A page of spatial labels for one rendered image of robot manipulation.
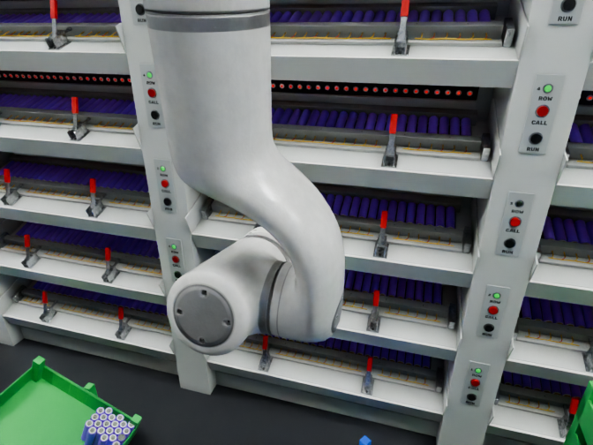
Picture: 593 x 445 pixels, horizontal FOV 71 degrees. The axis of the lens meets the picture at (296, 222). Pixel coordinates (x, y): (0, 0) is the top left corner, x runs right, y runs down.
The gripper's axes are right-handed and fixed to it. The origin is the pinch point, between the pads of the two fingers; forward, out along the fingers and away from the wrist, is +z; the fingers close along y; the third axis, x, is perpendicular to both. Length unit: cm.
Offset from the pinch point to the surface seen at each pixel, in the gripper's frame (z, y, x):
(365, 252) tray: 20.6, 9.4, -7.8
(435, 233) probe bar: 24.5, 22.8, -3.0
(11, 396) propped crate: 3, -69, -50
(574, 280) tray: 21, 48, -8
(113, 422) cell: 8, -45, -54
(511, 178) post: 15.0, 33.0, 10.3
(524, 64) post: 11.3, 31.2, 28.1
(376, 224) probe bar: 24.4, 10.7, -2.6
